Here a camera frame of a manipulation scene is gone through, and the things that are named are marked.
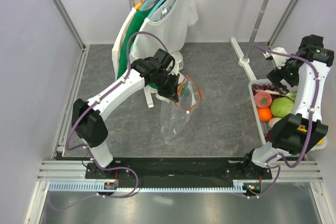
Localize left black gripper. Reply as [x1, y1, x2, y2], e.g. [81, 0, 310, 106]
[154, 71, 180, 103]

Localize clear zip top bag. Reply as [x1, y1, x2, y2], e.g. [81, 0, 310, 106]
[160, 74, 203, 142]

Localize green onion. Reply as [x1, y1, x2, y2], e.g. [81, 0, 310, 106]
[274, 91, 297, 102]

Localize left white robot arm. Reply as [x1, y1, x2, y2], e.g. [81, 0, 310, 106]
[71, 49, 180, 178]

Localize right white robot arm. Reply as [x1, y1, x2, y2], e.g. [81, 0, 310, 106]
[240, 35, 334, 179]

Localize pink peach with leaf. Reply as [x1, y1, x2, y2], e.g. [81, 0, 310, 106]
[254, 92, 272, 108]

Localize purple grapes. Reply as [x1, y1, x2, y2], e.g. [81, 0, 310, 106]
[252, 84, 276, 92]

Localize green cabbage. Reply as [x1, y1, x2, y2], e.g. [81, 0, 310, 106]
[270, 97, 294, 118]

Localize orange fruit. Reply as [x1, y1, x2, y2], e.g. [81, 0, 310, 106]
[257, 107, 273, 122]

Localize white radish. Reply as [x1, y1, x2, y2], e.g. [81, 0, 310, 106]
[268, 118, 282, 129]

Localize white plastic basket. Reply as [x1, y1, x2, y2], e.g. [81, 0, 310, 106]
[248, 79, 328, 151]

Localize back white t-shirt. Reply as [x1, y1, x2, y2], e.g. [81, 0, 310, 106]
[112, 8, 137, 72]

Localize white t-shirt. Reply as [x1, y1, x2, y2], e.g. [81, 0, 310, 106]
[130, 0, 200, 101]
[112, 8, 137, 72]

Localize front white t-shirt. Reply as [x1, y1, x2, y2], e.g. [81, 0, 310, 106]
[130, 0, 200, 101]

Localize yellow banana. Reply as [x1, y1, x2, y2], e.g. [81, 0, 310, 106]
[317, 138, 324, 145]

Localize green t-shirt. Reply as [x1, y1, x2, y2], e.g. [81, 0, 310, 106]
[116, 0, 169, 88]

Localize clothes rack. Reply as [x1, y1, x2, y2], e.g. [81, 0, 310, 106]
[123, 0, 280, 109]

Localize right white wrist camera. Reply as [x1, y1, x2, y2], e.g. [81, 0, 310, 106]
[263, 47, 289, 69]

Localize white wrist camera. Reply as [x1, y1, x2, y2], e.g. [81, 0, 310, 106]
[263, 47, 289, 69]
[171, 51, 184, 74]

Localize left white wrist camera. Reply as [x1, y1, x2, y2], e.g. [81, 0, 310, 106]
[171, 51, 184, 74]

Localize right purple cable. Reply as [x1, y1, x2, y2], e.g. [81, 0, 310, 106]
[253, 44, 322, 201]

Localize purple cable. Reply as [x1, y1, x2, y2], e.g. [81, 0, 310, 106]
[47, 31, 175, 210]
[253, 44, 322, 201]

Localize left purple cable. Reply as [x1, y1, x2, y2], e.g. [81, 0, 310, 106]
[47, 31, 175, 210]

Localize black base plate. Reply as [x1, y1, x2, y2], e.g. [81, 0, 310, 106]
[85, 157, 272, 187]

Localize grey cable duct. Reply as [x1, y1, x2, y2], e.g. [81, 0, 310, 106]
[48, 181, 251, 193]

